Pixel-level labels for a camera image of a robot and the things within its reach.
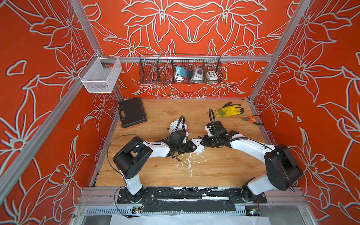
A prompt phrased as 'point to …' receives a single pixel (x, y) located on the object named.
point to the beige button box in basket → (212, 75)
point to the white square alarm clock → (200, 147)
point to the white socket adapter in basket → (198, 74)
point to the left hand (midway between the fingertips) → (195, 147)
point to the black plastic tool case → (131, 112)
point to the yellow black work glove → (229, 109)
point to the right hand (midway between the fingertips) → (198, 143)
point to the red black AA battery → (178, 159)
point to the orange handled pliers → (248, 118)
